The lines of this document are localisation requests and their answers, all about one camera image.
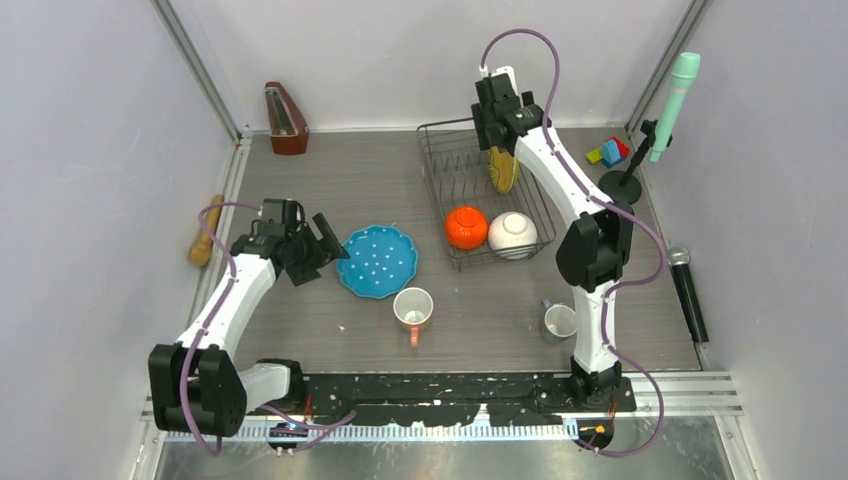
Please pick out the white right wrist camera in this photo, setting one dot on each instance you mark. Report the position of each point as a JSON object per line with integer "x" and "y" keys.
{"x": 508, "y": 71}

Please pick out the orange plastic bowl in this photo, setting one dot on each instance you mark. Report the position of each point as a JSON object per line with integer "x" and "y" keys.
{"x": 466, "y": 227}

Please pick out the white bowl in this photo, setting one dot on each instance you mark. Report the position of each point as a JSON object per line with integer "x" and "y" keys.
{"x": 512, "y": 235}

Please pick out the pink floral mug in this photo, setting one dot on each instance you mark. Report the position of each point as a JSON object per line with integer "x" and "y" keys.
{"x": 413, "y": 308}

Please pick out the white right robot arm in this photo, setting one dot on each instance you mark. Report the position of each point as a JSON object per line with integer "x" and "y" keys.
{"x": 596, "y": 246}

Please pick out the grey mug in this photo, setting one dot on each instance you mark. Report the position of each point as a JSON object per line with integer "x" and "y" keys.
{"x": 558, "y": 322}

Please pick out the black microphone stand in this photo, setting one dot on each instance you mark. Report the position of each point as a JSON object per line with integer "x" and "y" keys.
{"x": 623, "y": 186}

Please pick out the black wire dish rack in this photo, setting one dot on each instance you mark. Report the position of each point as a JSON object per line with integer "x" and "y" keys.
{"x": 456, "y": 173}

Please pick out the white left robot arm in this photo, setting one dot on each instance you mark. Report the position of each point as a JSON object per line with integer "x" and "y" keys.
{"x": 195, "y": 386}

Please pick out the brown wooden metronome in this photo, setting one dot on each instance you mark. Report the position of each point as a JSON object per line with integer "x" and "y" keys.
{"x": 289, "y": 131}

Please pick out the wooden rolling pin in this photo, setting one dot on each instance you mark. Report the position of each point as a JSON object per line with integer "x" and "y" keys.
{"x": 201, "y": 250}

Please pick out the mint green microphone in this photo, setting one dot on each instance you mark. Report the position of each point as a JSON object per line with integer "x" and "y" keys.
{"x": 682, "y": 77}

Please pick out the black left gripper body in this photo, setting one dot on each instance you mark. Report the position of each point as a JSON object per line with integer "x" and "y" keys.
{"x": 307, "y": 254}

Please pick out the colourful toy blocks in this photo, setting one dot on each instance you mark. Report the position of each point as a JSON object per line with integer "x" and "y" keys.
{"x": 612, "y": 152}

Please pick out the black handheld microphone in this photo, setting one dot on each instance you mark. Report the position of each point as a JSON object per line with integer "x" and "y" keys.
{"x": 679, "y": 266}

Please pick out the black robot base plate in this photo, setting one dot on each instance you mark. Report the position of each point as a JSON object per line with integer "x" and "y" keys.
{"x": 449, "y": 399}

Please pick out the round woven bamboo mat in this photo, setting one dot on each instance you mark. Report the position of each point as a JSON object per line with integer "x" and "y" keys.
{"x": 503, "y": 168}

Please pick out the blue plate with bamboo mat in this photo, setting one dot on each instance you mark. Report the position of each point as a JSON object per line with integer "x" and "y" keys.
{"x": 382, "y": 261}

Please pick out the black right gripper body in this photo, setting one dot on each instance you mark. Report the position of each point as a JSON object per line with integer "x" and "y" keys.
{"x": 480, "y": 128}

